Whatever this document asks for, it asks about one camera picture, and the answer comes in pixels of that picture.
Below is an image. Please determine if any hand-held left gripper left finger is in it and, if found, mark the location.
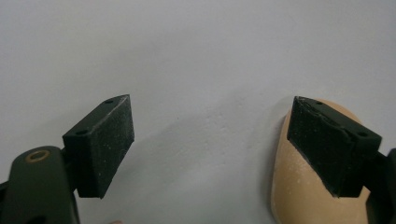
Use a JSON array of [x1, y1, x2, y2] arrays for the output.
[[62, 94, 135, 200]]

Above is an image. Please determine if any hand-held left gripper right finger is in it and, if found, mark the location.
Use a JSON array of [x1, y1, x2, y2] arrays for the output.
[[286, 95, 383, 198]]

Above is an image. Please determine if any beige rounded object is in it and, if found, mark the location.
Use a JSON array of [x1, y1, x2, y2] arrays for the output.
[[270, 98, 372, 224]]

